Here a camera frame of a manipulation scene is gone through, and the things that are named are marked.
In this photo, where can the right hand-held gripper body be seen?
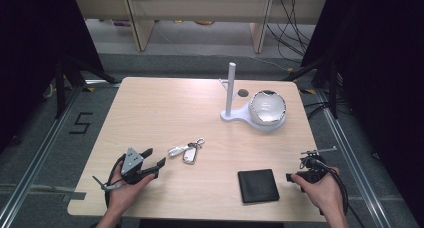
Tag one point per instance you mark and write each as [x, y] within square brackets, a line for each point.
[315, 171]

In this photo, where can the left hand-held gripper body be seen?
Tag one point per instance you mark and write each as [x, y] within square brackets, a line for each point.
[132, 164]

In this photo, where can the black wallet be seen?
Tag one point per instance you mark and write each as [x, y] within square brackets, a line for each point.
[258, 186]

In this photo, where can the key bunch with white fob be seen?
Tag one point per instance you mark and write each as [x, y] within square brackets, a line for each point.
[189, 154]

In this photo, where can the silver bowl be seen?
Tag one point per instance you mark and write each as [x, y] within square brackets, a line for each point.
[267, 108]

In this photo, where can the white key stand with pole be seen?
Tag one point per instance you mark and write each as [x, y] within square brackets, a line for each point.
[230, 88]

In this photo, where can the person's right hand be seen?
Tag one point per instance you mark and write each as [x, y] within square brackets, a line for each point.
[325, 194]

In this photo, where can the person's left hand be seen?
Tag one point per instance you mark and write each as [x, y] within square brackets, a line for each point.
[125, 194]

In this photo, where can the black metal stand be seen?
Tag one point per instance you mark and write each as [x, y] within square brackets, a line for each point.
[60, 88]
[332, 88]

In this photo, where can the grey tape strip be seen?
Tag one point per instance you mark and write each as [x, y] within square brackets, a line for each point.
[40, 189]

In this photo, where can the dark round sticker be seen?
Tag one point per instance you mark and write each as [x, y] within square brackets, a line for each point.
[242, 93]

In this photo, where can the dark curtain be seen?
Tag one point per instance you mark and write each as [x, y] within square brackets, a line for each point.
[40, 48]
[383, 71]

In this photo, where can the yellow object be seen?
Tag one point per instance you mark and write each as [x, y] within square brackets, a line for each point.
[204, 22]

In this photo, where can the metal floor rail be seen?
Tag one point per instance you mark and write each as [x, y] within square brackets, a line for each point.
[350, 161]
[40, 154]

